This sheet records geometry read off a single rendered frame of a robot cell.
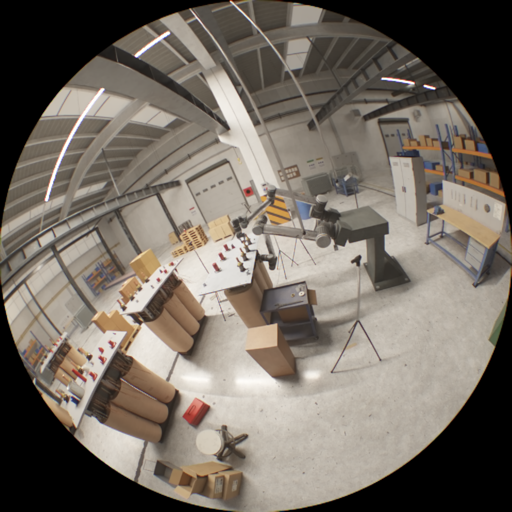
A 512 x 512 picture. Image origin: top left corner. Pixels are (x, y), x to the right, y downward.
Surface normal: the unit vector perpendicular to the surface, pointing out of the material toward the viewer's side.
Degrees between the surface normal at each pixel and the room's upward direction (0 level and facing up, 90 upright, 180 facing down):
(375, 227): 90
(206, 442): 0
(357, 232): 90
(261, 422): 0
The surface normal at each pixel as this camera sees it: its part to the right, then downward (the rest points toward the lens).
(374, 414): -0.37, -0.82
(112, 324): 0.92, -0.30
